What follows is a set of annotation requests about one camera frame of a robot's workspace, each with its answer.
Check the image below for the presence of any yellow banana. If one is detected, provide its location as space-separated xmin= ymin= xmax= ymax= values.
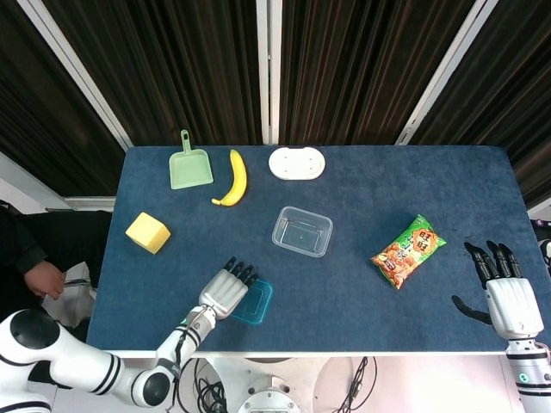
xmin=211 ymin=149 xmax=249 ymax=207

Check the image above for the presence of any white vertical frame post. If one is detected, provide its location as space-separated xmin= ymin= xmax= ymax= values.
xmin=256 ymin=0 xmax=282 ymax=145

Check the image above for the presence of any white table frame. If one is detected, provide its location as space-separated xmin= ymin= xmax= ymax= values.
xmin=107 ymin=349 xmax=513 ymax=359

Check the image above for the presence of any white slanted frame post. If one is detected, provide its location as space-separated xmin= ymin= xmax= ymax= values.
xmin=16 ymin=0 xmax=135 ymax=151
xmin=394 ymin=0 xmax=501 ymax=145

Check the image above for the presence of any clear plastic container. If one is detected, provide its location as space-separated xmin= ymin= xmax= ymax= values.
xmin=271 ymin=206 xmax=335 ymax=258

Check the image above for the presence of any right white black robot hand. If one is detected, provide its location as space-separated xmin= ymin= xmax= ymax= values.
xmin=451 ymin=240 xmax=546 ymax=339

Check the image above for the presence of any white grey robot base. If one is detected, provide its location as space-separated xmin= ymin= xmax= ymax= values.
xmin=206 ymin=356 xmax=331 ymax=413

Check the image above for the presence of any dark brown pleated curtain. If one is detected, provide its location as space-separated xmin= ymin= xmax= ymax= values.
xmin=0 ymin=0 xmax=551 ymax=212

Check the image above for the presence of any blue velvet tablecloth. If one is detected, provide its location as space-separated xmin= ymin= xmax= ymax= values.
xmin=85 ymin=145 xmax=535 ymax=354

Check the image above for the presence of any bystander black clothing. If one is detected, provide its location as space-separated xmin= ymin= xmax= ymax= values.
xmin=0 ymin=201 xmax=114 ymax=341

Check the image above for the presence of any light green plastic dustpan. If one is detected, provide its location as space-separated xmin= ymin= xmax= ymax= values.
xmin=168 ymin=129 xmax=214 ymax=191

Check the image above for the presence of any black cable bundle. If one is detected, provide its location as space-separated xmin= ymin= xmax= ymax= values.
xmin=176 ymin=356 xmax=229 ymax=413
xmin=338 ymin=356 xmax=378 ymax=413

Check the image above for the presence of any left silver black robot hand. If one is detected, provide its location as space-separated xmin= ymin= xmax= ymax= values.
xmin=198 ymin=256 xmax=259 ymax=322

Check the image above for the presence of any green orange snack bag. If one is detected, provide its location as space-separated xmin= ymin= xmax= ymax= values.
xmin=370 ymin=213 xmax=448 ymax=291

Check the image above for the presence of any yellow foam cube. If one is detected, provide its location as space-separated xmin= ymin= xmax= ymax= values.
xmin=125 ymin=212 xmax=172 ymax=255

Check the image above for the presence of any blue container lid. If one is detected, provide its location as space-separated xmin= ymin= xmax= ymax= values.
xmin=230 ymin=278 xmax=275 ymax=328

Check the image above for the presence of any bystander bare hand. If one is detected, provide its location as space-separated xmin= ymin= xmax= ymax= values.
xmin=24 ymin=260 xmax=65 ymax=300

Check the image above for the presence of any white oval plastic base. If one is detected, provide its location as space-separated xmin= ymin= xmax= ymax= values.
xmin=268 ymin=145 xmax=327 ymax=182

